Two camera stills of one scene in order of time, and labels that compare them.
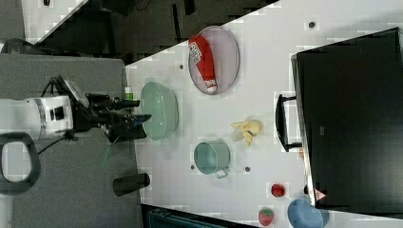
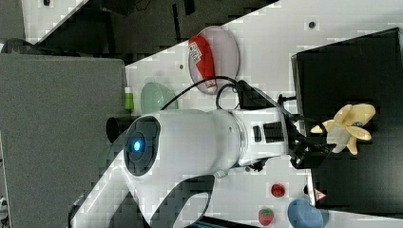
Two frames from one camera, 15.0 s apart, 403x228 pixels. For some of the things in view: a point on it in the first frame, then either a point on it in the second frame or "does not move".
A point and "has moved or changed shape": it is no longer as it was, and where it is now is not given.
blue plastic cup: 301,214 does not move
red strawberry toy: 265,217 does not move
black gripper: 117,125 -> 305,151
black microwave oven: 347,115 does not move
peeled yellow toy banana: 250,127 has moved or changed shape
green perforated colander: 162,105 does not move
